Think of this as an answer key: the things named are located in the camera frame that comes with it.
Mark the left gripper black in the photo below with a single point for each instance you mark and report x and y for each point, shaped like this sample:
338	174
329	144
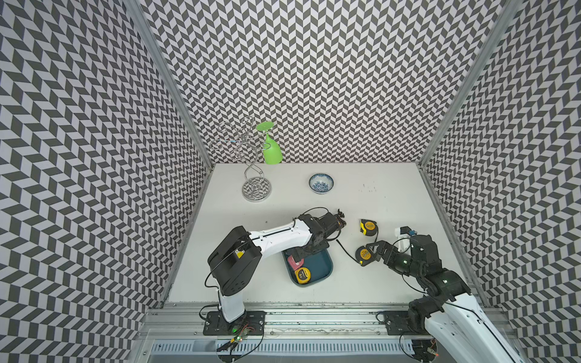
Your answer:
321	246

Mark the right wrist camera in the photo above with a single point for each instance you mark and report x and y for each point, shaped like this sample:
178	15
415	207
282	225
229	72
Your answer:
404	233

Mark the chrome wire cup stand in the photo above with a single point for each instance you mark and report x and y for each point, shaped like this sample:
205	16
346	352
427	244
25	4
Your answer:
247	146

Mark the teal plastic storage tray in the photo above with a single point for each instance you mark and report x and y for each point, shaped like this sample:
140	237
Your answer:
320	266

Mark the green plastic cup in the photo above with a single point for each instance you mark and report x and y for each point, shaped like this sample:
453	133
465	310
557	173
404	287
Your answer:
271	150

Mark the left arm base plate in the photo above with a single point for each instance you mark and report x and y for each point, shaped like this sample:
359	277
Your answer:
216	325

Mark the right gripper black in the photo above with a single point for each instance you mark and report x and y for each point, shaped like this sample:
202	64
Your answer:
383	246

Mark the yellow tape measure front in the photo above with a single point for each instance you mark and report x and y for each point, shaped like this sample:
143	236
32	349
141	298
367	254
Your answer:
303	275

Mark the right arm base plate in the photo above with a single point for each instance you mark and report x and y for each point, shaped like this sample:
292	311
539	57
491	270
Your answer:
396	323

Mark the blue white ceramic bowl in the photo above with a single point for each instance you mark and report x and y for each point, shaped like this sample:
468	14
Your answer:
321	183

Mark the pink tape measure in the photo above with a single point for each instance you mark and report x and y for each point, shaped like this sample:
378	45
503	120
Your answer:
295	264

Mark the large yellow black tape measure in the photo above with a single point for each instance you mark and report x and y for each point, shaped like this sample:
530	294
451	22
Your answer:
368	227

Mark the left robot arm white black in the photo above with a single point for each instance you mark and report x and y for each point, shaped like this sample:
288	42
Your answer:
233	263

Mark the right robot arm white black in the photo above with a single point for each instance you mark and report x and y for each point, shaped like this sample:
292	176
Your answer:
448	311

